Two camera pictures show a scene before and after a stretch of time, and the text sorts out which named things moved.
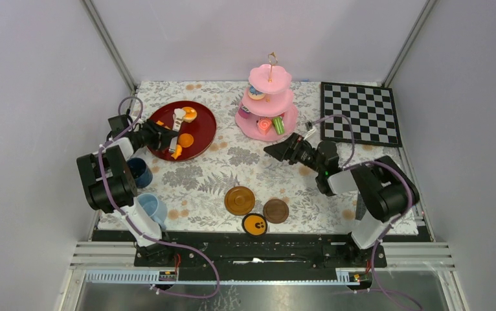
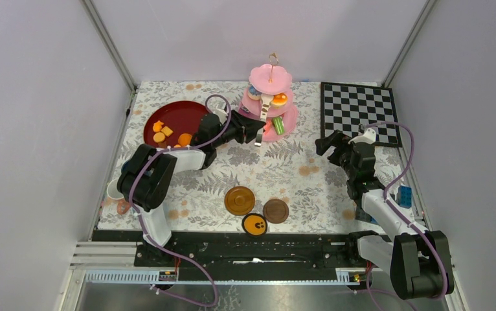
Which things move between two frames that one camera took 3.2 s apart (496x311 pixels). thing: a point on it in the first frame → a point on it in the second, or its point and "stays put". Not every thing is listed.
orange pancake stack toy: (191, 114) → (278, 100)
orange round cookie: (186, 140) stays put
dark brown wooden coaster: (276, 210) stays put
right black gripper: (289, 149) → (334, 140)
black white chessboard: (370, 109) stays put
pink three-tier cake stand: (266, 113) stays put
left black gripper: (160, 136) → (246, 128)
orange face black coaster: (254, 224) stays put
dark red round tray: (197, 129) stays put
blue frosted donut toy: (255, 94) stays put
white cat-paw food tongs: (179, 115) → (266, 98)
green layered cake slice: (279, 125) stays put
